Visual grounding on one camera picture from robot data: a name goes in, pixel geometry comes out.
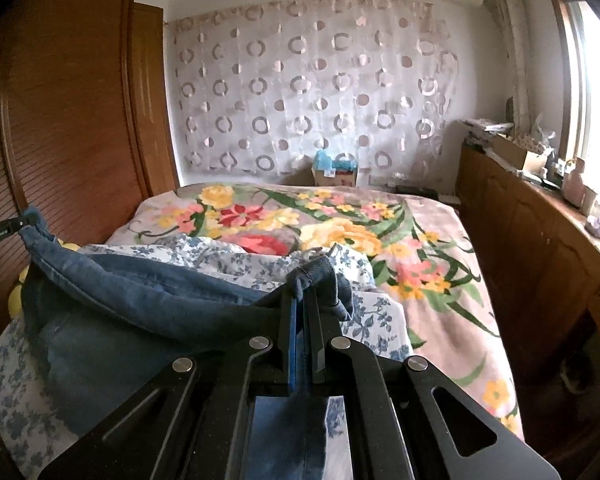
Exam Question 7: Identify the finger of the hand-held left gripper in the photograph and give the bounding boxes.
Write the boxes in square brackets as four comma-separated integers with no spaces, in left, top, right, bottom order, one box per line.
[11,212,39,235]

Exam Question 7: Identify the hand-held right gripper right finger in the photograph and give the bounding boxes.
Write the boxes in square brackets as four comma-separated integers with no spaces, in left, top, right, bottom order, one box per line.
[305,279,562,480]

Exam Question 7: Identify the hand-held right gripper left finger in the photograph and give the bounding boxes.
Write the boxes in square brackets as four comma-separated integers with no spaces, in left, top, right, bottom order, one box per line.
[37,271,306,480]

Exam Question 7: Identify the blue denim pants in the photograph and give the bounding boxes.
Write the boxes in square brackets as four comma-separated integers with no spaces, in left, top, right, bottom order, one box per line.
[19,204,355,480]

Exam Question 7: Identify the brown wooden wardrobe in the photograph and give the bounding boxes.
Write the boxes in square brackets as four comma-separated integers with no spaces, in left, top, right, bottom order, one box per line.
[0,0,182,343]

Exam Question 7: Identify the pink flower print blanket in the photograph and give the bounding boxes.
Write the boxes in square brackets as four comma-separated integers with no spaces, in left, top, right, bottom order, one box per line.
[105,182,527,442]

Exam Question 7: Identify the small cardboard box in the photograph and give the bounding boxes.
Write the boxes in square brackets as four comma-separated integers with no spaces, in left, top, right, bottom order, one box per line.
[311,150,359,187]

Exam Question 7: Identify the blue floral white quilt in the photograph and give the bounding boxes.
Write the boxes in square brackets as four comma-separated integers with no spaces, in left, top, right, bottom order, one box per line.
[0,241,414,480]

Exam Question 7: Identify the brown wooden cabinet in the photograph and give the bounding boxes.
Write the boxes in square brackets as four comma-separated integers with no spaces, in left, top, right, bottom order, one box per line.
[454,141,600,463]

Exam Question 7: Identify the white circle pattern curtain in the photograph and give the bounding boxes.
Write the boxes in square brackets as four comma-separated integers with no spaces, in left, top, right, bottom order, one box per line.
[166,0,462,187]

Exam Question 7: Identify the pile of papers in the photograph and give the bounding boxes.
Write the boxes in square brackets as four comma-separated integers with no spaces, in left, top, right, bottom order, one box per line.
[457,117,516,143]

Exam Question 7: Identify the pink jar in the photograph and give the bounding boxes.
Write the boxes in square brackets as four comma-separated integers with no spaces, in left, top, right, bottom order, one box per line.
[562,157,587,207]

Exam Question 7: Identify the white wrapped pipe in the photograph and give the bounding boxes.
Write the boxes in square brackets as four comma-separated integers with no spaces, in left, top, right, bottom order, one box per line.
[489,0,532,123]

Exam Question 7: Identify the window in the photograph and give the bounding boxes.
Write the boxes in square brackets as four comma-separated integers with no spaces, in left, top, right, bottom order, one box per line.
[554,0,600,173]

